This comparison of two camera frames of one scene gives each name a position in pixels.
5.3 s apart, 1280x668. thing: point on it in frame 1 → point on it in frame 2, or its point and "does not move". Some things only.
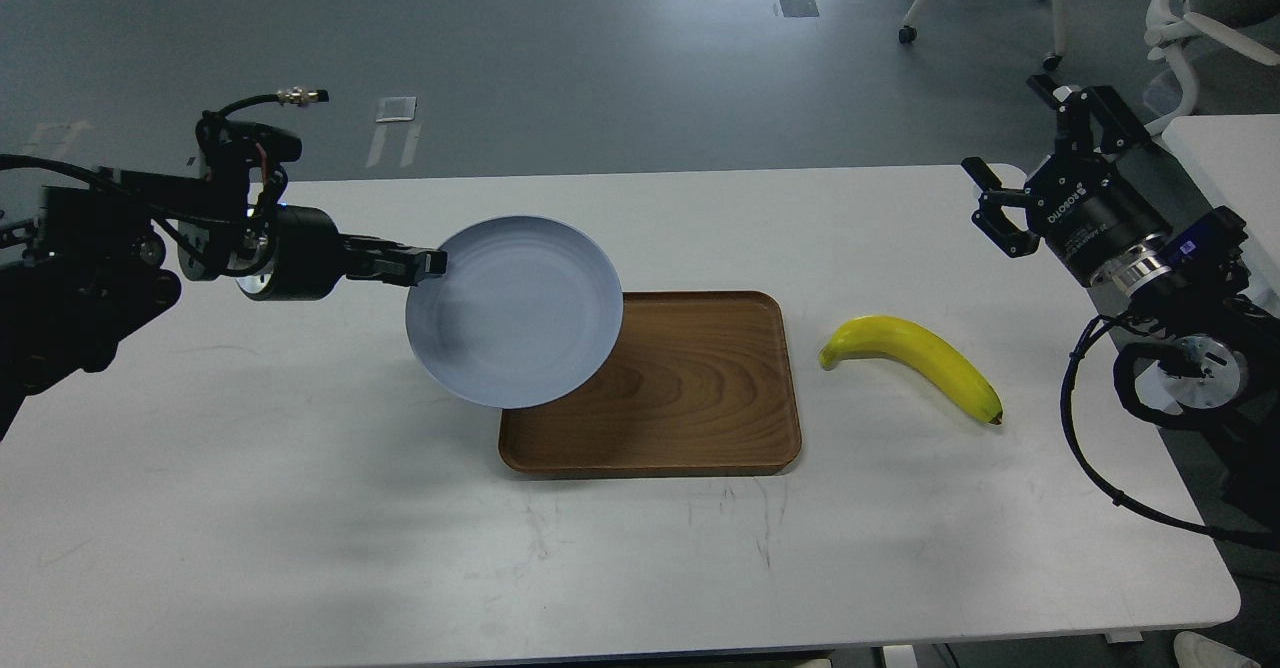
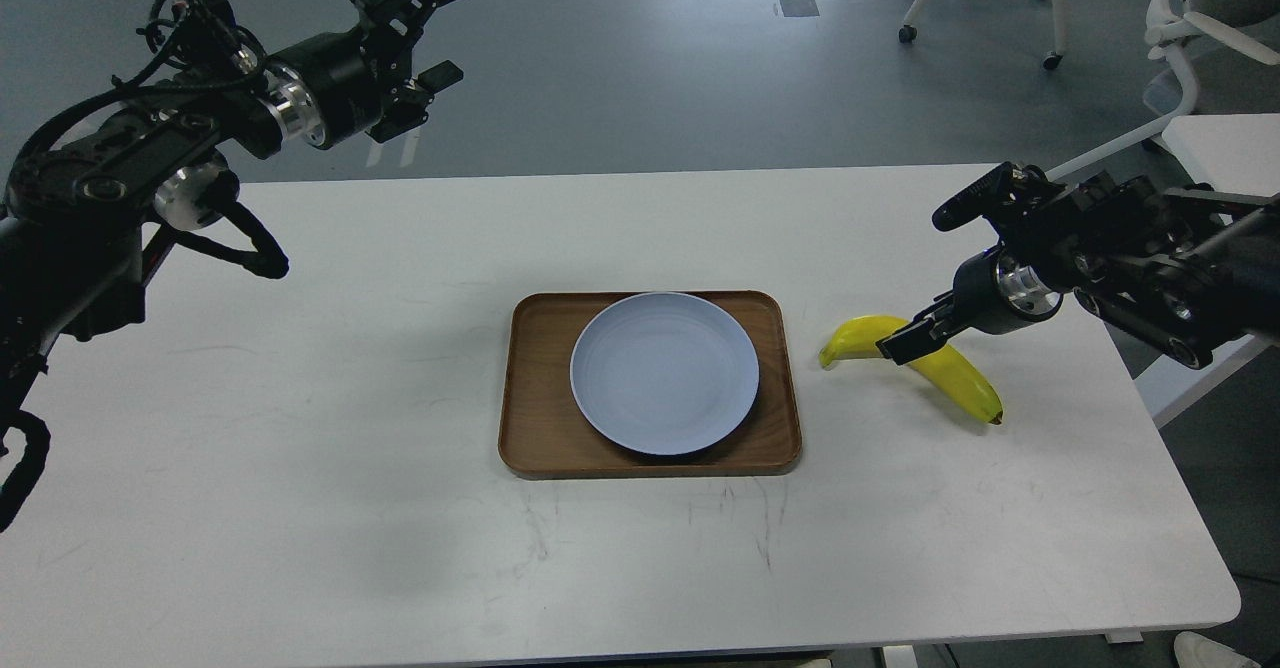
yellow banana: (912, 343) does not move
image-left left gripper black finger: (380, 260) → (406, 106)
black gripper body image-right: (1089, 209) → (990, 297)
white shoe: (1193, 650) does not move
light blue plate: (528, 313) → (665, 373)
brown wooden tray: (697, 382) does not move
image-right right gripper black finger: (991, 219) → (927, 331)
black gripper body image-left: (307, 260) → (324, 88)
